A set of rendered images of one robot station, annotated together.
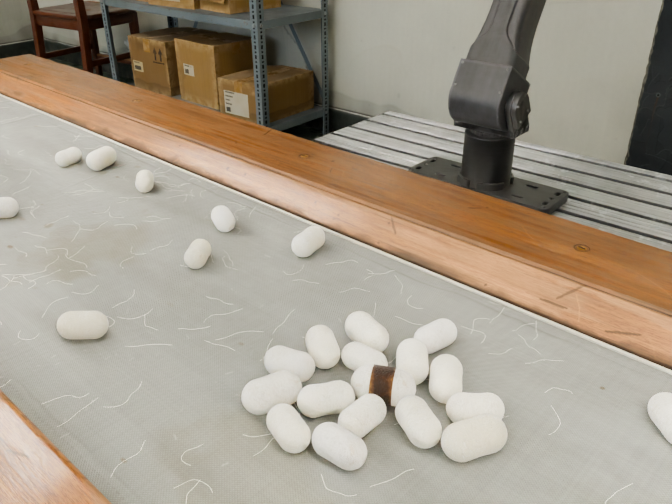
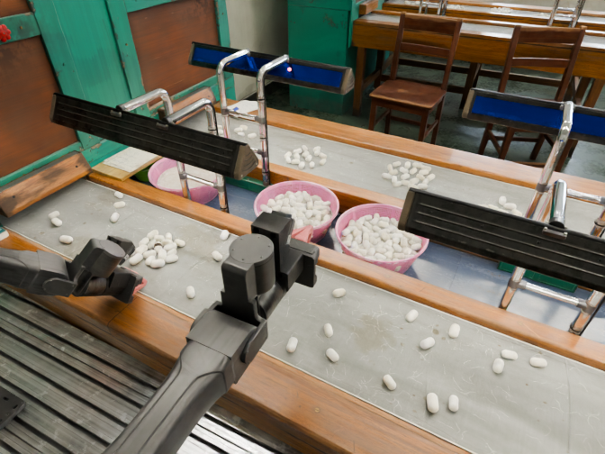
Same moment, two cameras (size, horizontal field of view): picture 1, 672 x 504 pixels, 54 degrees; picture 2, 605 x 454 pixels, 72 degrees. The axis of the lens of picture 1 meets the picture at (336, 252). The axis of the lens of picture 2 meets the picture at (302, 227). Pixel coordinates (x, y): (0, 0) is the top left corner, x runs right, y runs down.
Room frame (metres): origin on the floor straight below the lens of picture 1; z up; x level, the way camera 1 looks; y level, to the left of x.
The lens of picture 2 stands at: (1.03, -0.09, 1.52)
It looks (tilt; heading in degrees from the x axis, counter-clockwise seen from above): 39 degrees down; 165
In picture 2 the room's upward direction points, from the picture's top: straight up
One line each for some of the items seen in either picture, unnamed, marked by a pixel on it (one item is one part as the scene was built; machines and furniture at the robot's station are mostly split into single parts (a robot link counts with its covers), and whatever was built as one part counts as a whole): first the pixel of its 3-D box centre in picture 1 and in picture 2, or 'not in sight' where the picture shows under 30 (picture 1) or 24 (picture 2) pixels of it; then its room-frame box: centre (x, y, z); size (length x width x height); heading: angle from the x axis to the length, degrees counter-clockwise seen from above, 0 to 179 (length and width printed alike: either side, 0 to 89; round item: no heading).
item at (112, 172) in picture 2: not in sight; (141, 154); (-0.45, -0.33, 0.77); 0.33 x 0.15 x 0.01; 137
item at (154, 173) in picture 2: not in sight; (189, 180); (-0.30, -0.17, 0.72); 0.27 x 0.27 x 0.10
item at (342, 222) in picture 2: not in sight; (379, 242); (0.19, 0.36, 0.72); 0.27 x 0.27 x 0.10
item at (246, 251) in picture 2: not in sight; (239, 295); (0.66, -0.08, 1.12); 0.12 x 0.09 x 0.12; 139
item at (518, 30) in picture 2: not in sight; (536, 109); (-1.05, 1.98, 0.45); 0.44 x 0.43 x 0.91; 69
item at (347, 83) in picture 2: not in sight; (266, 64); (-0.39, 0.15, 1.08); 0.62 x 0.08 x 0.07; 47
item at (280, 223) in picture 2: not in sight; (276, 243); (0.59, -0.02, 1.13); 0.07 x 0.06 x 0.11; 50
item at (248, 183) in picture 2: not in sight; (257, 123); (-0.33, 0.10, 0.90); 0.20 x 0.19 x 0.45; 47
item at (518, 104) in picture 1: (491, 110); not in sight; (0.78, -0.19, 0.77); 0.09 x 0.06 x 0.06; 49
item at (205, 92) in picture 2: not in sight; (188, 105); (-0.73, -0.13, 0.83); 0.30 x 0.06 x 0.07; 137
